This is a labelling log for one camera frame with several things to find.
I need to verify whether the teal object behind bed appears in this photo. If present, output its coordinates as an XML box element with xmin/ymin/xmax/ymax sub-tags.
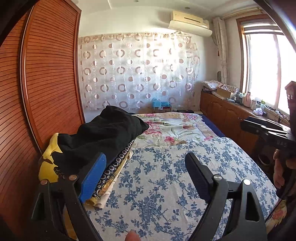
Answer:
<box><xmin>152</xmin><ymin>98</ymin><xmax>171</xmax><ymax>108</ymax></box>

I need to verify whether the white wall air conditioner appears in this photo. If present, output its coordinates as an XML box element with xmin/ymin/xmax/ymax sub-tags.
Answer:
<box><xmin>168</xmin><ymin>11</ymin><xmax>212</xmax><ymax>37</ymax></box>

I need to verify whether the side window drape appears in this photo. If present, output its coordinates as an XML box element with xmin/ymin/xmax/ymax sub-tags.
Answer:
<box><xmin>213</xmin><ymin>17</ymin><xmax>229</xmax><ymax>84</ymax></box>

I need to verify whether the window with wooden frame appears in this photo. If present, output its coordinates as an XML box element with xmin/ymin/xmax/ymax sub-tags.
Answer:
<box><xmin>237</xmin><ymin>14</ymin><xmax>295</xmax><ymax>114</ymax></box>

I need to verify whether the circle-pattern sheer curtain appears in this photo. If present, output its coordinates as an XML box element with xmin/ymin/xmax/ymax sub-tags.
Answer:
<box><xmin>78</xmin><ymin>33</ymin><xmax>200</xmax><ymax>112</ymax></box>

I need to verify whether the cardboard box on sideboard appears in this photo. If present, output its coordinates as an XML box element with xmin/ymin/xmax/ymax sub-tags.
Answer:
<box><xmin>216</xmin><ymin>87</ymin><xmax>232</xmax><ymax>99</ymax></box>

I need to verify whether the black garment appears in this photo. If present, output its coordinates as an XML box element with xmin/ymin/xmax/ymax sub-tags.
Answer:
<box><xmin>52</xmin><ymin>105</ymin><xmax>149</xmax><ymax>175</ymax></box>

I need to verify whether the floral pink bedspread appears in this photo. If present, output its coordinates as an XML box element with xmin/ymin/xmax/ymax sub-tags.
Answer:
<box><xmin>132</xmin><ymin>112</ymin><xmax>218</xmax><ymax>148</ymax></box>

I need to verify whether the navy blue bed sheet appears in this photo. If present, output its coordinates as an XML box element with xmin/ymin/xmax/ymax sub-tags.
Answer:
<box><xmin>199</xmin><ymin>114</ymin><xmax>225</xmax><ymax>138</ymax></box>

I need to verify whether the wooden louvred wardrobe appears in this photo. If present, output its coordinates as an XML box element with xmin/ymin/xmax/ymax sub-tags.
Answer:
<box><xmin>1</xmin><ymin>1</ymin><xmax>85</xmax><ymax>240</ymax></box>

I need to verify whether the long wooden sideboard cabinet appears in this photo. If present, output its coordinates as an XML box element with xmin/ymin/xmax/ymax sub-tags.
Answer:
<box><xmin>200</xmin><ymin>90</ymin><xmax>290</xmax><ymax>156</ymax></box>

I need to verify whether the right hand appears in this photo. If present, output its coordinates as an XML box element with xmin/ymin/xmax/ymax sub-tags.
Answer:
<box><xmin>273</xmin><ymin>149</ymin><xmax>295</xmax><ymax>188</ymax></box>

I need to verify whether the left hand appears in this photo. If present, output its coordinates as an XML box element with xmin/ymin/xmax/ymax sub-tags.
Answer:
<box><xmin>125</xmin><ymin>230</ymin><xmax>140</xmax><ymax>241</ymax></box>

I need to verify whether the pink bottle on sideboard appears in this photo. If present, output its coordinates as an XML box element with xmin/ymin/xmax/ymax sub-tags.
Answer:
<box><xmin>242</xmin><ymin>92</ymin><xmax>252</xmax><ymax>108</ymax></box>

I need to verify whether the stack of folded clothes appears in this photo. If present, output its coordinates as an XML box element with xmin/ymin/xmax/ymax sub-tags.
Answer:
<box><xmin>38</xmin><ymin>133</ymin><xmax>134</xmax><ymax>208</ymax></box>

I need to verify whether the blue floral white quilt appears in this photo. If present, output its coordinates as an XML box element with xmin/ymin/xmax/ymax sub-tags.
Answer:
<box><xmin>85</xmin><ymin>138</ymin><xmax>278</xmax><ymax>240</ymax></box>

